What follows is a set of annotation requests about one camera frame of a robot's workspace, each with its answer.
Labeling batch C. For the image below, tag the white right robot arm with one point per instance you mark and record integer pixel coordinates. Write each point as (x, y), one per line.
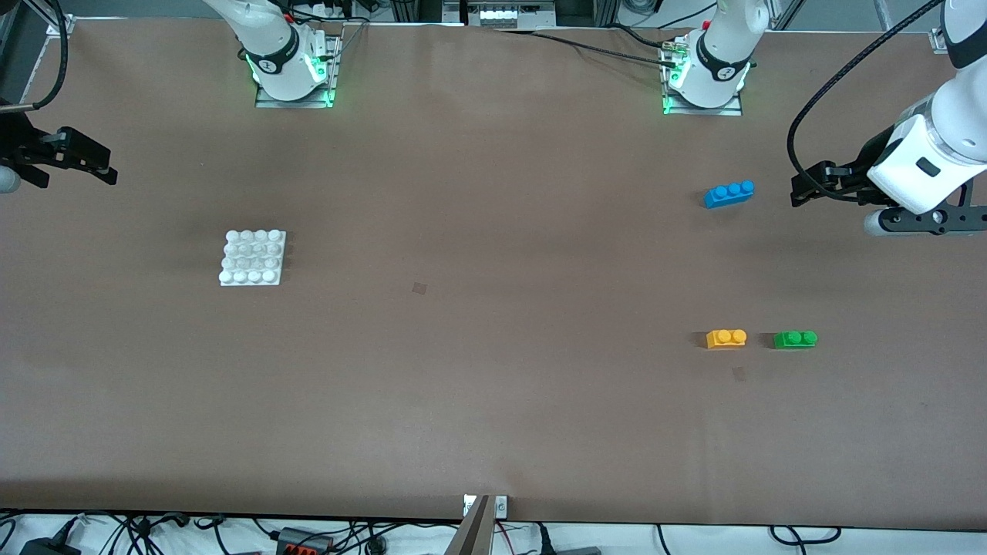
(271, 46)

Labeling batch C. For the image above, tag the black box with red connector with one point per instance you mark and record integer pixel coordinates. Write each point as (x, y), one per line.
(302, 541)

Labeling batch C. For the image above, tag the aluminium corner bracket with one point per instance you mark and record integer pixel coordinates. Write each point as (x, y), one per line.
(60, 25)
(941, 40)

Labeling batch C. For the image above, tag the white connector block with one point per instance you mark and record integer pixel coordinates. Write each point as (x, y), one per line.
(498, 14)

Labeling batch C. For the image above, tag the black power adapter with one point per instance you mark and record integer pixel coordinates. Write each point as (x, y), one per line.
(48, 548)

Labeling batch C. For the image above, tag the white studded base plate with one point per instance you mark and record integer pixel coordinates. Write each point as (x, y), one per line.
(253, 258)

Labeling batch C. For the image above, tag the blue three-stud block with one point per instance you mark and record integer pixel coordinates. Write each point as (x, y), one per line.
(729, 194)

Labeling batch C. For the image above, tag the yellow two-stud block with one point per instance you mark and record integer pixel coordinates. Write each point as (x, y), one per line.
(725, 339)

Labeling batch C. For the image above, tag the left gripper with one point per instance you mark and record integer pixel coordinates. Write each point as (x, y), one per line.
(870, 166)

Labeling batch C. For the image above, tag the white table edge bracket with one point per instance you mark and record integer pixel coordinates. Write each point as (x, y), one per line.
(501, 506)

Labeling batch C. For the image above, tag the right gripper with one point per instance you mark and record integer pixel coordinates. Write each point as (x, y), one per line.
(23, 146)

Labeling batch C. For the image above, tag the metal post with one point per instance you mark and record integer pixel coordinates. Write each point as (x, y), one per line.
(472, 532)

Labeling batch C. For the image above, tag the green two-stud block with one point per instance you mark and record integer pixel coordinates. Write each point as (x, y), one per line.
(795, 340)

